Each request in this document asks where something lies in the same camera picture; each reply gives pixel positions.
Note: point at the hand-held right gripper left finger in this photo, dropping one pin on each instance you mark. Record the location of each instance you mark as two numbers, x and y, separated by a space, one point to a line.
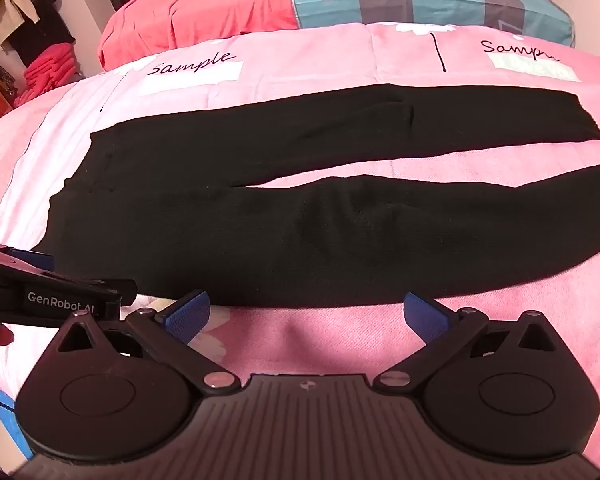
187 316

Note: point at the pink printed blanket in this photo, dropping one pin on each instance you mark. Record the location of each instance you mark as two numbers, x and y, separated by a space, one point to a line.
305 75

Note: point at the blue grey striped pillow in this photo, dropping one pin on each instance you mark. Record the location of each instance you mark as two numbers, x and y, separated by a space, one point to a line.
430 0

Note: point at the red duvet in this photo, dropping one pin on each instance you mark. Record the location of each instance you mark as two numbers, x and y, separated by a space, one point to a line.
205 5

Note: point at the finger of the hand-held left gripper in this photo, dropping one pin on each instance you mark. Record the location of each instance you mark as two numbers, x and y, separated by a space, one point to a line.
30 260

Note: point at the black pants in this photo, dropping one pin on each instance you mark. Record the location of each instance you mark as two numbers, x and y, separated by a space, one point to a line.
280 220

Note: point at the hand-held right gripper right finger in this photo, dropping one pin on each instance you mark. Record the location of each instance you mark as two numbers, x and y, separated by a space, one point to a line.
420 316

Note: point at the stack of red cloths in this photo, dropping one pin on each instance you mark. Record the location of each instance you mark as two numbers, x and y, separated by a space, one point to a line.
50 67

